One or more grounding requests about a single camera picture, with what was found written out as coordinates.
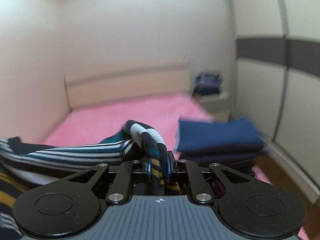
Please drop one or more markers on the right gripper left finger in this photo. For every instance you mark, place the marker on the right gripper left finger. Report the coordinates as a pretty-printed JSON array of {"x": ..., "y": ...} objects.
[{"x": 131, "y": 179}]

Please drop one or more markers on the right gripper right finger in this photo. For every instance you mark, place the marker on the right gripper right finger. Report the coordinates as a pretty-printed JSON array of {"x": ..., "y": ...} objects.
[{"x": 185, "y": 178}]

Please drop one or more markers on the striped knit sweater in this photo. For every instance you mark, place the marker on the striped knit sweater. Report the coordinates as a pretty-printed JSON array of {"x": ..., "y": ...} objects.
[{"x": 24, "y": 166}]

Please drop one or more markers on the dark folded clothes stack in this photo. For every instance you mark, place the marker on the dark folded clothes stack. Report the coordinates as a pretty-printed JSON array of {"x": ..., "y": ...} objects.
[{"x": 242, "y": 161}]

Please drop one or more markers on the pink bed blanket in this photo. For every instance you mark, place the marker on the pink bed blanket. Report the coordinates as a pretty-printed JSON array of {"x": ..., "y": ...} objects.
[{"x": 88, "y": 125}]

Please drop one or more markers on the navy folded garment top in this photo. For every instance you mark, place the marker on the navy folded garment top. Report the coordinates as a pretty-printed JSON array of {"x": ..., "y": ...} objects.
[{"x": 235, "y": 135}]

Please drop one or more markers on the white nightstand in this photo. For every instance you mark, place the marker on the white nightstand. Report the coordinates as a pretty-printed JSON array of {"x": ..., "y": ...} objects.
[{"x": 217, "y": 105}]

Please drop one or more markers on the beige wooden headboard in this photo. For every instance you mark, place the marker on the beige wooden headboard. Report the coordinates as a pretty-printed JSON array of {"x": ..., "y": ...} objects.
[{"x": 126, "y": 80}]

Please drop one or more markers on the white wardrobe with dark band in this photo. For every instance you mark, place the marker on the white wardrobe with dark band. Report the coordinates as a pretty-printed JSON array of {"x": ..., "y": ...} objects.
[{"x": 276, "y": 81}]

